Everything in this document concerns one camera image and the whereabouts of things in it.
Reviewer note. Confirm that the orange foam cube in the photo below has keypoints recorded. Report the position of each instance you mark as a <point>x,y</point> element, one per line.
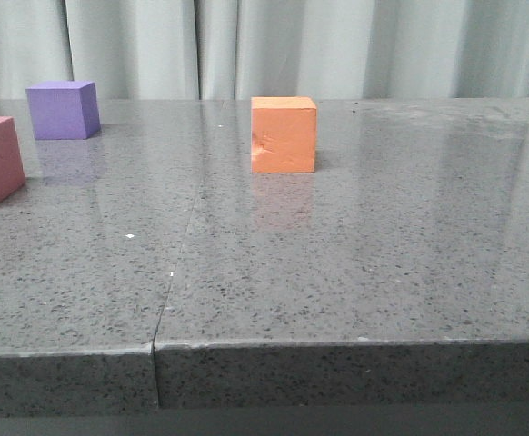
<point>284,133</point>

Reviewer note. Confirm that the purple foam cube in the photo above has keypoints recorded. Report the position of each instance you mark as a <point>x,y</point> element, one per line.
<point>63,110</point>

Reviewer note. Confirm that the pale grey curtain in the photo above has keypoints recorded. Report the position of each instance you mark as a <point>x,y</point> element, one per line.
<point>238,49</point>

